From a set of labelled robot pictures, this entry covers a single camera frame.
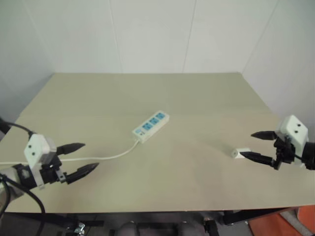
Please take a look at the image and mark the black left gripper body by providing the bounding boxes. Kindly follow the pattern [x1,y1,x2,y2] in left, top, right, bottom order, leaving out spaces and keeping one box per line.
[39,151,68,185]

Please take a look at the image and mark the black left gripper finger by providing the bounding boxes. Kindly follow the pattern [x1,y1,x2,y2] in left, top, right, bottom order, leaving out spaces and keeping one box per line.
[64,162,100,185]
[56,142,86,156]

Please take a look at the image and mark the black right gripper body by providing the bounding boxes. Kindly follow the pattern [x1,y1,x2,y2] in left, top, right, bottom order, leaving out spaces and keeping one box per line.
[272,136,296,171]

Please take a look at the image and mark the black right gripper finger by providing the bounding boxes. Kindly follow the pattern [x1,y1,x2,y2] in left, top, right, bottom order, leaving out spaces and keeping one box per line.
[250,130,279,142]
[239,151,278,170]

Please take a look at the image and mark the white plug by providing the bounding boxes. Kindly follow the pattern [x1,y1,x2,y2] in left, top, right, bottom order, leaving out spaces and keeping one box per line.
[230,147,252,161]

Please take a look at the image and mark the white power strip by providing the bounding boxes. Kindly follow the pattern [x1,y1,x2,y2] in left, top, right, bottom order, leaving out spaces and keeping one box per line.
[131,110,171,143]

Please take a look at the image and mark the silver metal clamp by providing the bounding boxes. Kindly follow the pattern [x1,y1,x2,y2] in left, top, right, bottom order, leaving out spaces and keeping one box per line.
[73,220,86,235]

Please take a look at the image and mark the orange box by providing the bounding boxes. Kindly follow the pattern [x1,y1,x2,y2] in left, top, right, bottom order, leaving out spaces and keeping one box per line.
[248,205,315,236]

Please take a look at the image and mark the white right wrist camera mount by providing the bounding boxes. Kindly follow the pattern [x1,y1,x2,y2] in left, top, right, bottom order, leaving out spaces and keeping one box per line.
[275,115,310,169]

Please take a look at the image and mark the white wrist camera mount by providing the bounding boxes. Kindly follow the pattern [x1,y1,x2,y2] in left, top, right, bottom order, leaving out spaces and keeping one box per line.
[24,133,58,171]
[275,115,310,169]

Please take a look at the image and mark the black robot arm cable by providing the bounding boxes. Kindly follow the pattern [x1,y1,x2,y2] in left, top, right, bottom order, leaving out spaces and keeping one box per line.
[0,173,46,236]
[0,117,34,135]

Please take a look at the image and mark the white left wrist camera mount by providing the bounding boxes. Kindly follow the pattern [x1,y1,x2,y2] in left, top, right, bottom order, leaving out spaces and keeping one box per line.
[24,133,58,171]

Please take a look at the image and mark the white power cable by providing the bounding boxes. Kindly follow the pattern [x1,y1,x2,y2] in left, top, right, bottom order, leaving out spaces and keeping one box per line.
[0,138,140,166]

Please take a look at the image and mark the black table frame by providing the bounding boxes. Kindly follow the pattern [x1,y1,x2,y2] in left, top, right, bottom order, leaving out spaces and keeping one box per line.
[0,207,315,236]

